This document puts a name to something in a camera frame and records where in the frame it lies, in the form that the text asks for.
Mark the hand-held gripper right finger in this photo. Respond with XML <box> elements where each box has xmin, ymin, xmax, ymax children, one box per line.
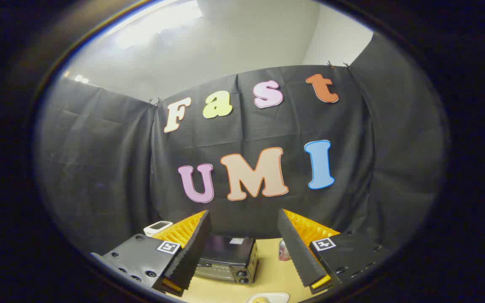
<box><xmin>277</xmin><ymin>208</ymin><xmax>388</xmax><ymax>295</ymax></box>

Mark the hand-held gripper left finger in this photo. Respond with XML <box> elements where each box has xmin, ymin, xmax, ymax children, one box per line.
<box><xmin>91</xmin><ymin>210</ymin><xmax>212</xmax><ymax>298</ymax></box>

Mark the black toaster oven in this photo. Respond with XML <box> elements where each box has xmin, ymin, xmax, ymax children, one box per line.
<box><xmin>195</xmin><ymin>234</ymin><xmax>260</xmax><ymax>284</ymax></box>

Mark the red drink can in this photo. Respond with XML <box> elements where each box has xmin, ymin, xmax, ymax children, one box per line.
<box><xmin>278</xmin><ymin>239</ymin><xmax>292</xmax><ymax>262</ymax></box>

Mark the white small appliance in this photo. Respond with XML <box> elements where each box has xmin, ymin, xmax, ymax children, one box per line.
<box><xmin>143</xmin><ymin>221</ymin><xmax>173</xmax><ymax>237</ymax></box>

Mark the white plate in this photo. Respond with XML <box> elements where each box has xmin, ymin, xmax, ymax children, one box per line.
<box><xmin>245</xmin><ymin>292</ymin><xmax>290</xmax><ymax>303</ymax></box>

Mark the black backdrop cloth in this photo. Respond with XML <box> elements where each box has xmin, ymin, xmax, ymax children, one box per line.
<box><xmin>36</xmin><ymin>32</ymin><xmax>449</xmax><ymax>255</ymax></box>

